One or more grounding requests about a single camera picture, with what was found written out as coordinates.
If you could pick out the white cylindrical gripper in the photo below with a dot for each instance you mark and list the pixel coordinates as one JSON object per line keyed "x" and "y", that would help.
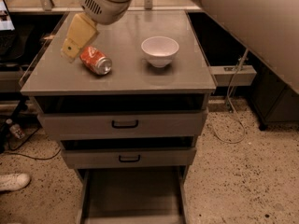
{"x": 104, "y": 10}

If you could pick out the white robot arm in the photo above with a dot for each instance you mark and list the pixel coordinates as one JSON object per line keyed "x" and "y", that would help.
{"x": 268, "y": 28}

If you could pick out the grey drawer cabinet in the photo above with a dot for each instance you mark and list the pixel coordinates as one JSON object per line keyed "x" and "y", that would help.
{"x": 130, "y": 74}

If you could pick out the open bottom drawer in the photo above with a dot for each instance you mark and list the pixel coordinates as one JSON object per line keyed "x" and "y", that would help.
{"x": 149, "y": 195}

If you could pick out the laptop screen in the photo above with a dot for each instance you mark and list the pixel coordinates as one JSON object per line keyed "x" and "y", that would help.
{"x": 6, "y": 23}

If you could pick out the white ceramic bowl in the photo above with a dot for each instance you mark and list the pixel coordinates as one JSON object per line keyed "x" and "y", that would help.
{"x": 160, "y": 51}

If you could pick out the small plastic bottle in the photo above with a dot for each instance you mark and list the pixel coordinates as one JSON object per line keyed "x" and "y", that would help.
{"x": 15, "y": 129}

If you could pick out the white sneaker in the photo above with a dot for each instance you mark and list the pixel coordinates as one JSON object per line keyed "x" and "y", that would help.
{"x": 14, "y": 182}

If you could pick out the top drawer with black handle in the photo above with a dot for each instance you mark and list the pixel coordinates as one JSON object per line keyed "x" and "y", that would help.
{"x": 121, "y": 116}

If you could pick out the drawer with black handle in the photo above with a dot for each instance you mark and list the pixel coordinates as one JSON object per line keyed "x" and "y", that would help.
{"x": 129, "y": 152}
{"x": 121, "y": 116}

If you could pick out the middle drawer with black handle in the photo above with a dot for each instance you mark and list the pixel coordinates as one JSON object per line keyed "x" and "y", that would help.
{"x": 129, "y": 152}

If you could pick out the grey metal bracket box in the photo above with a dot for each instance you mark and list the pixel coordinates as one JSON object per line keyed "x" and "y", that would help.
{"x": 230, "y": 75}

